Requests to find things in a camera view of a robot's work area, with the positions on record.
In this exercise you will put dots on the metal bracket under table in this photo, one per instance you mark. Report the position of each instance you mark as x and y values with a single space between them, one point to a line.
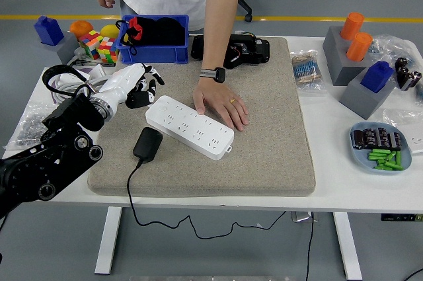
302 216

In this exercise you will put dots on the grey square block holder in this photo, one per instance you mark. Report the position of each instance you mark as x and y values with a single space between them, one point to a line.
66 51
360 99

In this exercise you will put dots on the small white zip bag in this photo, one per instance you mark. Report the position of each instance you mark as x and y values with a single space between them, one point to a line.
417 143

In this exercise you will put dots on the small white box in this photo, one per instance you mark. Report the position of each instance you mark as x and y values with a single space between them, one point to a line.
72 78

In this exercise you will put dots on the black wrist watch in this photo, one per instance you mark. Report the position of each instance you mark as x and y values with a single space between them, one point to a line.
218 75

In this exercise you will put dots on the blue plastic bin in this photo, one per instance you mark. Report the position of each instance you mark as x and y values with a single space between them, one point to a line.
155 54

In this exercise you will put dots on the black mechanical device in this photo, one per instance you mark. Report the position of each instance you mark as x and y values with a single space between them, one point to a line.
257 51

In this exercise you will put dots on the black cloth pouch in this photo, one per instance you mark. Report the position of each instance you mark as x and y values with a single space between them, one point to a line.
168 31

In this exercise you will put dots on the yellow ball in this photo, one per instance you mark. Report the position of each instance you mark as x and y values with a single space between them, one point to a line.
110 30

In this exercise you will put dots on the purple disc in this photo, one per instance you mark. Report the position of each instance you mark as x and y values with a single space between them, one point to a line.
82 70

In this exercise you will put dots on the bag of large black capacitors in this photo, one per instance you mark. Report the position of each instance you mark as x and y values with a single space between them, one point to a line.
404 72

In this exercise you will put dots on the orange cylinder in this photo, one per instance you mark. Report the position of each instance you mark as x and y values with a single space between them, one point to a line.
352 26
358 46

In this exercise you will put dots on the clear bag of metal nuts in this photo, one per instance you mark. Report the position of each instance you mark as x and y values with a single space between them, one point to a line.
26 125

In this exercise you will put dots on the small white wall plug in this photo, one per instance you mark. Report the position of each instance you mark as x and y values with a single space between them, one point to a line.
80 53

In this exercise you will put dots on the black plug adapter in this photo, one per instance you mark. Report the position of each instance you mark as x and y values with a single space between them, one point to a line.
148 143

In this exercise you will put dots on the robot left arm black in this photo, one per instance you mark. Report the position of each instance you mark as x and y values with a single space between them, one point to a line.
49 162

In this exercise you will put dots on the blue plastic block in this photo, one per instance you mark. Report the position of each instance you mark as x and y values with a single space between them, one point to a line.
49 31
376 77

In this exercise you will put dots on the empty clear plastic bag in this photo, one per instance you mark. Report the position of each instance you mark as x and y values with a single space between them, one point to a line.
403 117

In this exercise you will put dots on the clear bag of hardware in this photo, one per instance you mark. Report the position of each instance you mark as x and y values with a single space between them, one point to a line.
390 46

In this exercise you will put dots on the person's left hand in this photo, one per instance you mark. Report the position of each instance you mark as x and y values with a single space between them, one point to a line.
218 100

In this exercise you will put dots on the black pouch red trim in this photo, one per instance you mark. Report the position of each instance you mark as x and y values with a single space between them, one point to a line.
135 31

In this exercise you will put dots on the white power strip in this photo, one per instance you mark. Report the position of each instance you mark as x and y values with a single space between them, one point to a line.
198 132

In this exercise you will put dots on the black table control panel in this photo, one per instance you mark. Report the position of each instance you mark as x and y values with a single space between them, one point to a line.
396 217

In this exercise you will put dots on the black cylindrical capacitor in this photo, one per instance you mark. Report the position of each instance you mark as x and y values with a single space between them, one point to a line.
358 139
396 141
370 137
383 137

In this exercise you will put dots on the person's left forearm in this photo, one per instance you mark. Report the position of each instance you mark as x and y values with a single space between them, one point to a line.
218 29

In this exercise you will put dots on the black office chair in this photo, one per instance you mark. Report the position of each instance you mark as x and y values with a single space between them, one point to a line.
244 6

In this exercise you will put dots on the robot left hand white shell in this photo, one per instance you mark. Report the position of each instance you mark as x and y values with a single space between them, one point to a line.
122 81

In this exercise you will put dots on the clear bag of resistors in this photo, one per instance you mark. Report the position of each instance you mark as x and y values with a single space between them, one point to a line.
307 72

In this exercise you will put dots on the colourful puzzle cube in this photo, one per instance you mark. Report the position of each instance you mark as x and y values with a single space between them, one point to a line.
107 51
91 43

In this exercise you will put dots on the light blue plate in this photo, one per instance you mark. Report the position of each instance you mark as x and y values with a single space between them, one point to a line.
360 158

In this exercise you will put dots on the green battery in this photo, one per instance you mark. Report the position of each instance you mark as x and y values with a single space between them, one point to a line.
383 168
378 158
391 166
386 163
379 151
398 158
390 156
380 155

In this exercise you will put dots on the grey two-hole block holder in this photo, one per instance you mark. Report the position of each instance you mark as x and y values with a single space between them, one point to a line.
333 56

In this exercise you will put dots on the orange ball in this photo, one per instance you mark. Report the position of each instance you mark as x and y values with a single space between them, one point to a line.
81 28

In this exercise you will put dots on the white table leg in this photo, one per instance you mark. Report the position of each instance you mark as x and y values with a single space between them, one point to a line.
348 251
105 254

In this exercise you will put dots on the grey-brown mat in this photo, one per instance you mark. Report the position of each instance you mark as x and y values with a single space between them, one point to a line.
264 145

